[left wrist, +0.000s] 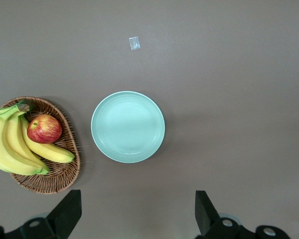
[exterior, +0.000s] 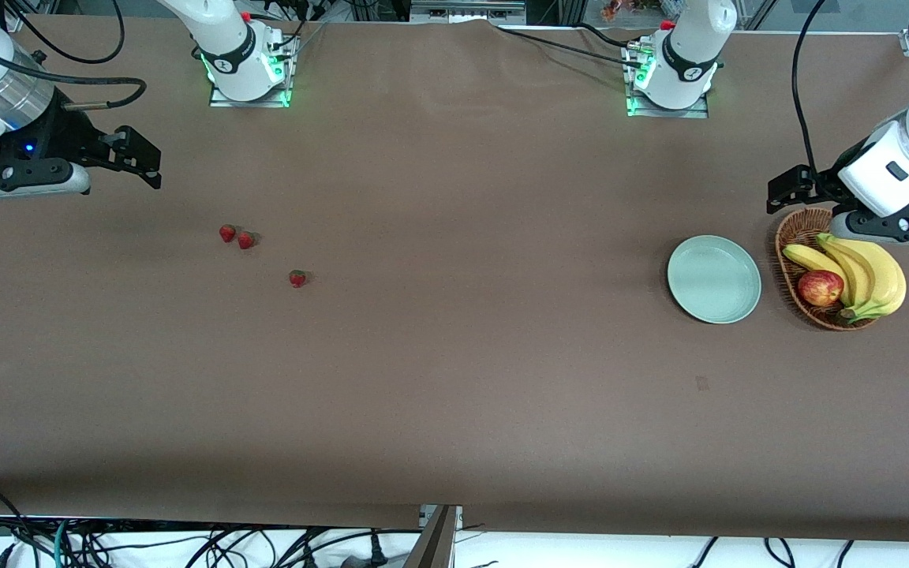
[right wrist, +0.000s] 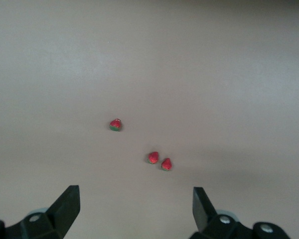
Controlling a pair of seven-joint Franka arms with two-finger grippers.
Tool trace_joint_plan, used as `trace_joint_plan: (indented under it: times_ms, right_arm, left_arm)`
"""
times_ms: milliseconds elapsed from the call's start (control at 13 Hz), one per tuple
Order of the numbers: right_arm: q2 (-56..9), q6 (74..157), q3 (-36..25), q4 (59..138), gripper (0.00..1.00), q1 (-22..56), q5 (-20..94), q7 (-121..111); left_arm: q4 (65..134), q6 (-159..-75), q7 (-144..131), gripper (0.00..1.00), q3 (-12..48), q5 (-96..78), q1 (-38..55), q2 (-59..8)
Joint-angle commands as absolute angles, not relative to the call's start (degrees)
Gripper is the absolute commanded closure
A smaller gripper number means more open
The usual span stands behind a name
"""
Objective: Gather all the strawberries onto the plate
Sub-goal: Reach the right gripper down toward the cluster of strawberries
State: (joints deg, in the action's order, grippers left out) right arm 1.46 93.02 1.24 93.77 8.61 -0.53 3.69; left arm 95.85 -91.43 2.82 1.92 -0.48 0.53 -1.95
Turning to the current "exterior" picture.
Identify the pale green round plate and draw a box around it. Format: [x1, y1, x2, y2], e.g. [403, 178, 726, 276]
[667, 235, 762, 325]

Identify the red apple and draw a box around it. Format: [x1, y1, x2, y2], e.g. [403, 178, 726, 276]
[797, 269, 845, 308]

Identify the yellow banana bunch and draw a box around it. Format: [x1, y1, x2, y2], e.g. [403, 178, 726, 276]
[784, 234, 907, 323]

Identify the brown wicker basket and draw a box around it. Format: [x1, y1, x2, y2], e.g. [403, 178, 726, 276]
[775, 207, 885, 331]

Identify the orange background object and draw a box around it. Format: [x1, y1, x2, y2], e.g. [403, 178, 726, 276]
[601, 0, 664, 23]

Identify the grey background box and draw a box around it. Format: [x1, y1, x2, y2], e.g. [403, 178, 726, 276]
[410, 0, 527, 25]

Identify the brown table cover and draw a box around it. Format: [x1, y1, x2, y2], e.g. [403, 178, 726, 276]
[0, 14, 909, 544]

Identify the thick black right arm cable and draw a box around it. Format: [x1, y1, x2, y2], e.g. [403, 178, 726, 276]
[0, 0, 148, 110]

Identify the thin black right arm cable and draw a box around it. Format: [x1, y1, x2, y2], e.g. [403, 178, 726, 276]
[0, 0, 125, 65]

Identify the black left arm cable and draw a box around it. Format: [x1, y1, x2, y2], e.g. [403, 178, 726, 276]
[791, 0, 828, 174]

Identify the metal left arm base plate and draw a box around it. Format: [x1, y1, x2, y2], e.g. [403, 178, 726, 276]
[623, 39, 710, 120]

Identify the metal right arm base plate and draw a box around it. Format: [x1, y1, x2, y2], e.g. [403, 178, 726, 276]
[208, 35, 293, 108]

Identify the short black table cable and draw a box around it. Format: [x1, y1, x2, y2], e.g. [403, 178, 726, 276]
[574, 21, 641, 50]

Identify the long black table cable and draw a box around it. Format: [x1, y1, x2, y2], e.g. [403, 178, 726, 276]
[496, 25, 646, 69]

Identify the aluminium table frame profile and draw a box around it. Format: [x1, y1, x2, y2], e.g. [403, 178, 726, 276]
[403, 504, 464, 568]

